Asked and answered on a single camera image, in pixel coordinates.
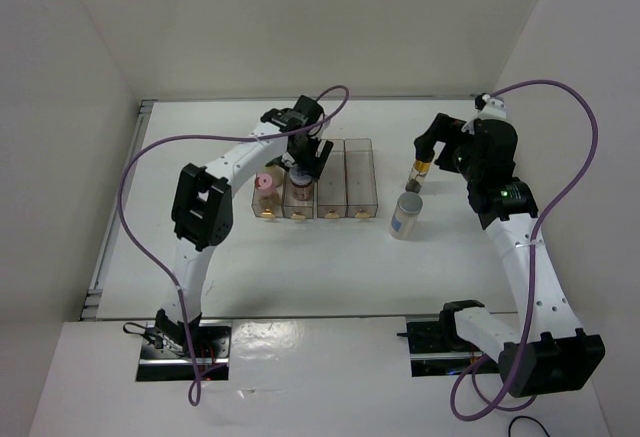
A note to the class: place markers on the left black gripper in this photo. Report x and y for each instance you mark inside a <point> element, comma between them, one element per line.
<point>286,161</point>

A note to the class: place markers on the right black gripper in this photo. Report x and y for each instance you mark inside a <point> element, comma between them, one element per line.
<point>446,129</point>

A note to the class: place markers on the gold black cap bottle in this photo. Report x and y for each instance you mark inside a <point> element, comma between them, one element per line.
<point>417,176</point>

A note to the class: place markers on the red label spice jar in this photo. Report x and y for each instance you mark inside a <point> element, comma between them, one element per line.
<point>302,184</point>

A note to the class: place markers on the pink cap spice bottle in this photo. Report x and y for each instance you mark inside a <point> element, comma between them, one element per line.
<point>268,194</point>

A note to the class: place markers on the silver lid blue label jar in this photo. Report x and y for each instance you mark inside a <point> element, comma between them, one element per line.
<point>408,208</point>

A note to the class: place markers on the yellow cap spice bottle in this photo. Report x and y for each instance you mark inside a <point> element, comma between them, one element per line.
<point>275,172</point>

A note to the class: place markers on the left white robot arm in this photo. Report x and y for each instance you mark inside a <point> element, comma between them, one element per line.
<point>202,211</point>

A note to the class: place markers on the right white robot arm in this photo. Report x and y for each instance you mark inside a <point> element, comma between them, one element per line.
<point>550,351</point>

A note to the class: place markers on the clear organizer bin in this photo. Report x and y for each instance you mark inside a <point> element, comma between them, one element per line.
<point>362,200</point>
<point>295,209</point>
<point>331,194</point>
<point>259,212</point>

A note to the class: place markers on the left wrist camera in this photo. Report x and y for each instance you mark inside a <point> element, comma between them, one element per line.
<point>305,112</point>

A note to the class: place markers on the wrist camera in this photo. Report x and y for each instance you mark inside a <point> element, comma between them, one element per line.
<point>487,108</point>
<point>305,112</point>

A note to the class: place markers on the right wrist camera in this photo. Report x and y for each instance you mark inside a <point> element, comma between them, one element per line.
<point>487,108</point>

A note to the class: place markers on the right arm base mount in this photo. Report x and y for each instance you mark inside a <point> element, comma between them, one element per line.
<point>430,353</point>

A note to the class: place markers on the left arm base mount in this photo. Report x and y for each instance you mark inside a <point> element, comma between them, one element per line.
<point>161,360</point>

